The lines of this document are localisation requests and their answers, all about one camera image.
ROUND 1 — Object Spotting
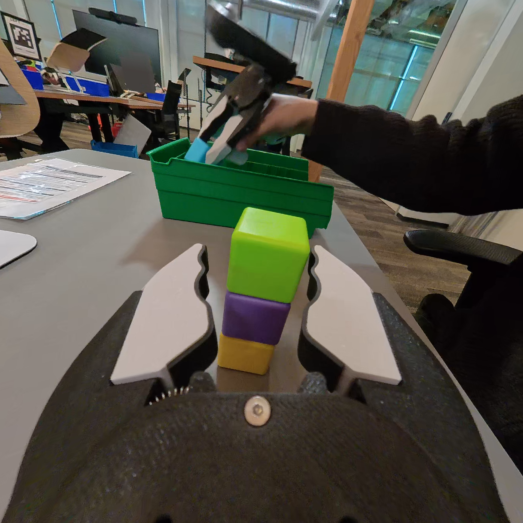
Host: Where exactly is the lime green cube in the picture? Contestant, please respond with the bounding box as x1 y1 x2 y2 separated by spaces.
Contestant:
227 207 311 304

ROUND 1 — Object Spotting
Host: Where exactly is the wooden top office table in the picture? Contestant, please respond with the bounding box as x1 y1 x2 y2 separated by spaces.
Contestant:
35 88 197 141
193 55 313 88

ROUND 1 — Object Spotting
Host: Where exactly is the blue storage bin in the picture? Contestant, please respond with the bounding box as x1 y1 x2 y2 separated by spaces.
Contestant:
65 75 110 96
91 140 139 159

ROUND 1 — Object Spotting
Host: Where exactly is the yellow cube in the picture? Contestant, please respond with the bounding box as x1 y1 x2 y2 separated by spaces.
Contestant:
217 332 275 376

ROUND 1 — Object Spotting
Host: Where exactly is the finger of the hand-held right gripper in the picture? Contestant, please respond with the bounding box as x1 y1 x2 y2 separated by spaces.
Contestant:
198 96 232 142
204 114 248 166

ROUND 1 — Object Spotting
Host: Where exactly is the laminated paper sheet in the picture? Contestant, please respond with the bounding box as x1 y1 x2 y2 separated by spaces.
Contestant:
0 159 132 220

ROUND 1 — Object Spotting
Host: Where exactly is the grey leaning board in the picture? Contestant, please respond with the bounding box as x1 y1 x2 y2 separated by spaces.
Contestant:
116 114 152 147

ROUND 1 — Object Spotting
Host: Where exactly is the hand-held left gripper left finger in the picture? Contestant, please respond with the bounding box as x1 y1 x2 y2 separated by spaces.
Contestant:
110 244 219 405

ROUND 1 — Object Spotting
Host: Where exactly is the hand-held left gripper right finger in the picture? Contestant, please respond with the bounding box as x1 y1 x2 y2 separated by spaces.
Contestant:
297 245 403 403

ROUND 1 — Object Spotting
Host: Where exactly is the black monitor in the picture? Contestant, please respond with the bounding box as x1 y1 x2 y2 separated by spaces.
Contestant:
73 9 162 76

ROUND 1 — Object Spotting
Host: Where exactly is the fiducial marker sign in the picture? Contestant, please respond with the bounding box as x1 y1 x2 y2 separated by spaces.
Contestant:
0 11 41 62

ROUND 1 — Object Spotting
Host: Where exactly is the person's dark clothed body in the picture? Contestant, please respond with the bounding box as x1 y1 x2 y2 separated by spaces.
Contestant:
415 261 523 462

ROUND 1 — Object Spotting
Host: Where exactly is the purple cube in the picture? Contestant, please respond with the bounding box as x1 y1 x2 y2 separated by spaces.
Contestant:
222 291 291 346

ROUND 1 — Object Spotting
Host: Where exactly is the person's right hand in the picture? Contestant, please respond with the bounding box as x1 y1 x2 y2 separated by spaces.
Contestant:
237 93 319 152

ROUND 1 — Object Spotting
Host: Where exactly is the green plastic bin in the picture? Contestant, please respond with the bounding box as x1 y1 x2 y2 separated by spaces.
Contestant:
146 138 335 239

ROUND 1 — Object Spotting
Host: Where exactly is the black office chair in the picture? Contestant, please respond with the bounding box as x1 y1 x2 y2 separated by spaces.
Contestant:
404 229 523 270

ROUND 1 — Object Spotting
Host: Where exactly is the person's right forearm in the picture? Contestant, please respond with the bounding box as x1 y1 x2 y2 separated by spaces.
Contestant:
302 95 523 216

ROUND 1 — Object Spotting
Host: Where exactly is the wooden pillar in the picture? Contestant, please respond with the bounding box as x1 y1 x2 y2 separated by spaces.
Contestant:
327 0 374 103

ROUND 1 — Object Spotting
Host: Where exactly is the blue cube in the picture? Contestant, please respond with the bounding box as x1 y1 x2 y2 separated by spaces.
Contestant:
184 124 223 164

